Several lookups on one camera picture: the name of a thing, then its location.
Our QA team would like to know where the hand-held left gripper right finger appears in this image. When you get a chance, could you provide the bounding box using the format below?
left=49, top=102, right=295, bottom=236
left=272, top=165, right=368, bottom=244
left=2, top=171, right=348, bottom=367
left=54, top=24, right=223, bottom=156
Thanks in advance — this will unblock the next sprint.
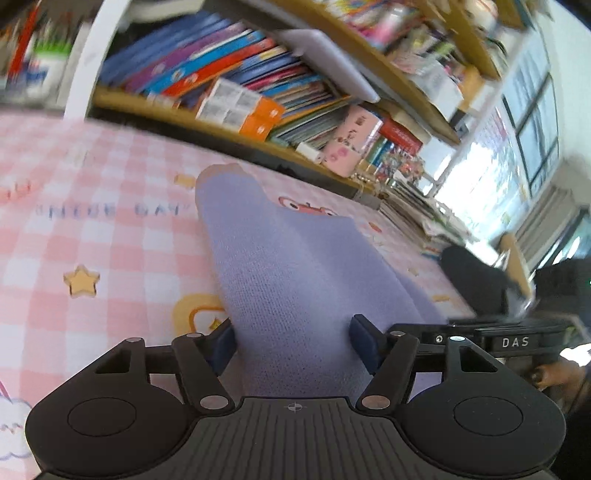
left=349, top=315, right=502, bottom=415

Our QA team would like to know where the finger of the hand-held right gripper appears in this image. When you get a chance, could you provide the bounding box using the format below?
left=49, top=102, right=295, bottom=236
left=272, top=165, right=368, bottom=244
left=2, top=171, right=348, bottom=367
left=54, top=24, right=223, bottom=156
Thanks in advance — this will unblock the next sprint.
left=387, top=324, right=481, bottom=357

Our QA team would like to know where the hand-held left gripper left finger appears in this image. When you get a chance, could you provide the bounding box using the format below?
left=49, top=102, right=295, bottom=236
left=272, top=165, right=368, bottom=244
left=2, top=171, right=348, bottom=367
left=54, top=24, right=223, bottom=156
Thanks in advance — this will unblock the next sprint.
left=95, top=318, right=237, bottom=416

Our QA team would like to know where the brown and purple sweater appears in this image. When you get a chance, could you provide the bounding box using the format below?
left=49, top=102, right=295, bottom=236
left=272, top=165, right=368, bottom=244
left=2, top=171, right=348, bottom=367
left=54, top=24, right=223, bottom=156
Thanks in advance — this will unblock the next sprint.
left=194, top=162, right=451, bottom=402

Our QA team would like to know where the person's right hand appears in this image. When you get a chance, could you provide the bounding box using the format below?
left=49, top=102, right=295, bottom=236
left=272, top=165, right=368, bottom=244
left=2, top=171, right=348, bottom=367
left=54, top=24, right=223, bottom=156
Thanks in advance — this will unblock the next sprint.
left=530, top=357, right=585, bottom=391

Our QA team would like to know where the dark cloth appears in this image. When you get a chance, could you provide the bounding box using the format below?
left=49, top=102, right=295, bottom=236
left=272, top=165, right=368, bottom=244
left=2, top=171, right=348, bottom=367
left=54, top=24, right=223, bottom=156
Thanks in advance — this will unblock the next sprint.
left=438, top=244, right=539, bottom=319

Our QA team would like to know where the wooden chair back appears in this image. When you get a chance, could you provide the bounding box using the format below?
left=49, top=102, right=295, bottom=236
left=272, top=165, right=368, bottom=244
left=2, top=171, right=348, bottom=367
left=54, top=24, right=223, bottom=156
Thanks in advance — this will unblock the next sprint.
left=496, top=233, right=532, bottom=301

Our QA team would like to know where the stack of books and papers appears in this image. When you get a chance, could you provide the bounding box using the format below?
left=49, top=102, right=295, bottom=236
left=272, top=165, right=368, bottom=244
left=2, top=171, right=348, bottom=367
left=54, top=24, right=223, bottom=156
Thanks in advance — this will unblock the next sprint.
left=379, top=180, right=476, bottom=259

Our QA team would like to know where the pink checked cartoon mat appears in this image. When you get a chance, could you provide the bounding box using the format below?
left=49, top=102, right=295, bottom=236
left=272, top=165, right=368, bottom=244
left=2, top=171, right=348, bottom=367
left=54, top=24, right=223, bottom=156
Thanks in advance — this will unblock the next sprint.
left=0, top=111, right=481, bottom=480

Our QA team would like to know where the white charger block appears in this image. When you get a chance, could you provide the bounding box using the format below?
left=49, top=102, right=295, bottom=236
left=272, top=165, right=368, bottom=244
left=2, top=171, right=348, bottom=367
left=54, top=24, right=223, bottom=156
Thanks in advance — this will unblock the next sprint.
left=295, top=142, right=324, bottom=164

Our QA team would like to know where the thick red book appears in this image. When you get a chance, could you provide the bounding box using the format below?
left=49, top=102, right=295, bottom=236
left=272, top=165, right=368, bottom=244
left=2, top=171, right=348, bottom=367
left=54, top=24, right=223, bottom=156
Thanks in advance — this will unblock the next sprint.
left=383, top=117, right=423, bottom=155

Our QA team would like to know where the pink tumbler with stickers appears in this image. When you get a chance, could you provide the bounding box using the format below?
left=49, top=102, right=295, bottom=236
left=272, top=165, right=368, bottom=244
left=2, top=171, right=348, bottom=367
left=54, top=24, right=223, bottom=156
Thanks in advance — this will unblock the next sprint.
left=321, top=104, right=384, bottom=178

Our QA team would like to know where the white pen organiser with pens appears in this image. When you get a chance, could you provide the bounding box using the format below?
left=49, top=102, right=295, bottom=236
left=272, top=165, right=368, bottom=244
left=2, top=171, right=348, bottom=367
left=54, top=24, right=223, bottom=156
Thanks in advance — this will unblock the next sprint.
left=406, top=28, right=467, bottom=112

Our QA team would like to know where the row of colourful books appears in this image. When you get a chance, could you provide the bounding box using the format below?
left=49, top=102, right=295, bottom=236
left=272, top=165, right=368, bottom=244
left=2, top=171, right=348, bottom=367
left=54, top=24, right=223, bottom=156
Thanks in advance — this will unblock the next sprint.
left=99, top=11, right=352, bottom=148

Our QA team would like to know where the pale lavender flat tablet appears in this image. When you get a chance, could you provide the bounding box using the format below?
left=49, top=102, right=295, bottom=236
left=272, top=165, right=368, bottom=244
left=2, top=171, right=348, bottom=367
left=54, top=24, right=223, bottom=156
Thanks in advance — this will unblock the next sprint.
left=272, top=28, right=382, bottom=103

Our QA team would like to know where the pink and blue gradient bottle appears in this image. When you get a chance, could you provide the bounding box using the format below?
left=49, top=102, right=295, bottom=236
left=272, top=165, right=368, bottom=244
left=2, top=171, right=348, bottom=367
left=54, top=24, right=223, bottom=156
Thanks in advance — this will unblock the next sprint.
left=365, top=4, right=411, bottom=51

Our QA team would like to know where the white jar with blue label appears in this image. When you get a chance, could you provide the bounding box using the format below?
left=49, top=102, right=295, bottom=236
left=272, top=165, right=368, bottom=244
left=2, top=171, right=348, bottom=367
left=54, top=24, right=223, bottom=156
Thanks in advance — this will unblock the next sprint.
left=28, top=39, right=75, bottom=95

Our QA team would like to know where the bunch of coloured pencils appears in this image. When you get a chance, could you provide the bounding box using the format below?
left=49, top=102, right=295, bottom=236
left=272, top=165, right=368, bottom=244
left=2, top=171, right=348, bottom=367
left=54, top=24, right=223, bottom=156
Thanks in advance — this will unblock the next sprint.
left=0, top=0, right=75, bottom=56

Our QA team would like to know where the wall poster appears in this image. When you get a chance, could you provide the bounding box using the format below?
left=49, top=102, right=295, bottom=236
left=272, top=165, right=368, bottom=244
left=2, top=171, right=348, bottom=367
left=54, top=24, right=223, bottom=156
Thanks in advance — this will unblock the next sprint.
left=462, top=106, right=527, bottom=204

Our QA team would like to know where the window frame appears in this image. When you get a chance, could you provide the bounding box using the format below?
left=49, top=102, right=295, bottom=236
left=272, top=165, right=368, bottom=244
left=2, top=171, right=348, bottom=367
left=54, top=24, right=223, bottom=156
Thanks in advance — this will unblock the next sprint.
left=501, top=28, right=573, bottom=199

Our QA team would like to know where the wooden bookshelf with white frame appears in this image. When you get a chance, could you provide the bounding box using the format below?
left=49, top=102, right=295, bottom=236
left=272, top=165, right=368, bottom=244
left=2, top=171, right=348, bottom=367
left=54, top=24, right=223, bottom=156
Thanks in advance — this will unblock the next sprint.
left=0, top=0, right=541, bottom=204

